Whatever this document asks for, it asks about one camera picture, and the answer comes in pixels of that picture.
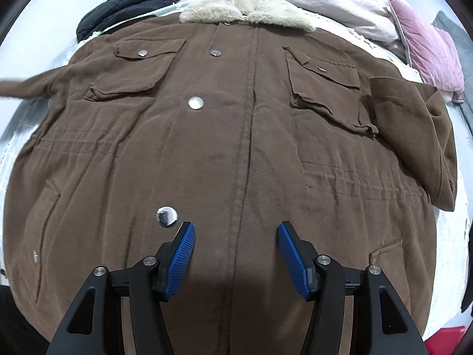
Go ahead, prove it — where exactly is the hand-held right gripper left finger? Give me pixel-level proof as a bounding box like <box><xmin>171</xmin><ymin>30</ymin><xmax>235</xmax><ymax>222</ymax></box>
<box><xmin>46</xmin><ymin>222</ymin><xmax>196</xmax><ymax>355</ymax></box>

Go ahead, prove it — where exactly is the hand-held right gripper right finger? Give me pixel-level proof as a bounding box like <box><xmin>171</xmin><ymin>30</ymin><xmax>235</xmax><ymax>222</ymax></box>
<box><xmin>277</xmin><ymin>221</ymin><xmax>425</xmax><ymax>355</ymax></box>

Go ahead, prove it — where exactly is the brown jacket with fur collar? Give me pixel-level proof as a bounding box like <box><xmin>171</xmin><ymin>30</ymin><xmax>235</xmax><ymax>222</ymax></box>
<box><xmin>0</xmin><ymin>0</ymin><xmax>459</xmax><ymax>355</ymax></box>

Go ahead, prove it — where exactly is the red object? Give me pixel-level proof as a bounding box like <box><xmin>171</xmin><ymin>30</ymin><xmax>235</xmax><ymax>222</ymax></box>
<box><xmin>423</xmin><ymin>325</ymin><xmax>468</xmax><ymax>355</ymax></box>

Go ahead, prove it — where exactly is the pink velvet pillow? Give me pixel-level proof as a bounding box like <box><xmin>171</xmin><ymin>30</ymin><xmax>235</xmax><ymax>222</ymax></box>
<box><xmin>386</xmin><ymin>0</ymin><xmax>465</xmax><ymax>102</ymax></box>

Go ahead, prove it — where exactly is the black folded garment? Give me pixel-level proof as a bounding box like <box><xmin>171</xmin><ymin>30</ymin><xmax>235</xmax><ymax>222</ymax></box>
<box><xmin>76</xmin><ymin>0</ymin><xmax>185</xmax><ymax>41</ymax></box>

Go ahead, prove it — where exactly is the grey pillow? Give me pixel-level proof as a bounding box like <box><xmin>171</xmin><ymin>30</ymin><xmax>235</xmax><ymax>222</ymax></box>
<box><xmin>432</xmin><ymin>9</ymin><xmax>461</xmax><ymax>45</ymax></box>

